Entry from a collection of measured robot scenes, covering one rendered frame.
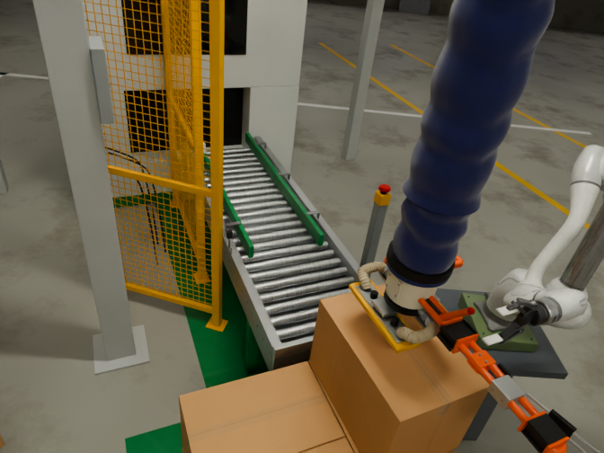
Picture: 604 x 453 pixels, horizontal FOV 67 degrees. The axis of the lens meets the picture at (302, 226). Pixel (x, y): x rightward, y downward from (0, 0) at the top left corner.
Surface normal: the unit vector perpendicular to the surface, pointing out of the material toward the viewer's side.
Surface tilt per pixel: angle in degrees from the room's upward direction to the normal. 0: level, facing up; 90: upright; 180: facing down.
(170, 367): 0
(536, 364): 0
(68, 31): 90
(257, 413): 0
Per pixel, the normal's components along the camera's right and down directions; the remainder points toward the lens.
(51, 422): 0.11, -0.82
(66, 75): 0.38, 0.55
